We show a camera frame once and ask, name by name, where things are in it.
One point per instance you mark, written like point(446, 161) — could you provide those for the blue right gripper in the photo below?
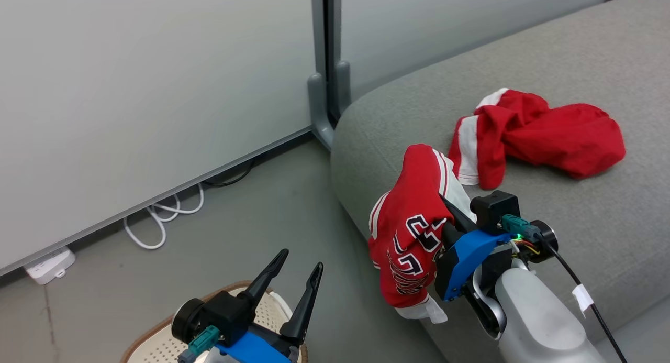
point(471, 261)

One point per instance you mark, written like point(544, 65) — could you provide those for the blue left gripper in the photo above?
point(251, 350)

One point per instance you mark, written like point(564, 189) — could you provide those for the red basketball jersey with number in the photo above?
point(408, 227)

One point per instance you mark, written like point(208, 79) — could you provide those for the red shorts white stripes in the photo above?
point(555, 138)

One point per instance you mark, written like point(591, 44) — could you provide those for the grey fabric sofa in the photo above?
point(576, 195)

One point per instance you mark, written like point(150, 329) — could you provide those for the white laundry basket brown rim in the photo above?
point(157, 342)

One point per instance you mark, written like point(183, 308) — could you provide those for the grey partition leg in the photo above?
point(319, 111)
point(343, 85)

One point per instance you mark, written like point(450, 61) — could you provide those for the narrow white partition panel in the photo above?
point(445, 22)

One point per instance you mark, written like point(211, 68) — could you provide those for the white power strip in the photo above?
point(49, 266)

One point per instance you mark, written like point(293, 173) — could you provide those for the large white partition panel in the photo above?
point(146, 90)

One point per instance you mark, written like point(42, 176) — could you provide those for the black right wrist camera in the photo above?
point(494, 208)

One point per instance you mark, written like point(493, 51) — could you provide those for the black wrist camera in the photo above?
point(494, 208)
point(225, 313)

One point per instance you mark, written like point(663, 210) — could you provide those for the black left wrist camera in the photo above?
point(225, 313)

